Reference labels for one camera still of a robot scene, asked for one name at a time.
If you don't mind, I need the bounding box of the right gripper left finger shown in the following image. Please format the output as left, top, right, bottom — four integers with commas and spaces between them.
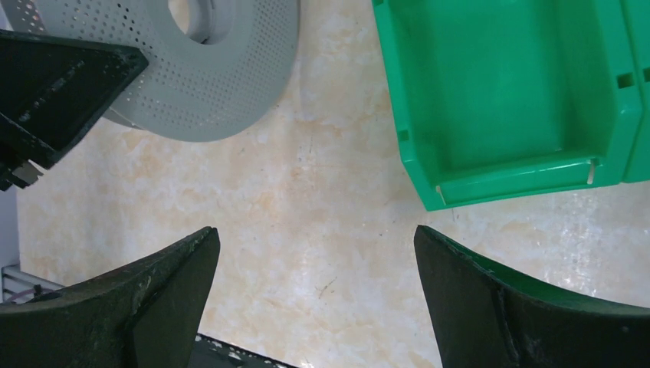
1, 227, 220, 367

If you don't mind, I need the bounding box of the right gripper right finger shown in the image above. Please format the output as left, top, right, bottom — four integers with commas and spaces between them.
414, 225, 649, 367

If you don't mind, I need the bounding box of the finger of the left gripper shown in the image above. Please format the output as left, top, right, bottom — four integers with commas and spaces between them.
1, 30, 149, 191

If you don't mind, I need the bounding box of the grey perforated cable spool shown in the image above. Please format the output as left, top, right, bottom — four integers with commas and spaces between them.
1, 0, 300, 142

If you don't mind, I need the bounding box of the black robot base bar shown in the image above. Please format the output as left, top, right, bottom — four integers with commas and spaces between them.
188, 333, 295, 368

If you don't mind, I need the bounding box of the green plastic compartment bin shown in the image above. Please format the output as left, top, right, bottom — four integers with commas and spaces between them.
373, 1, 649, 211

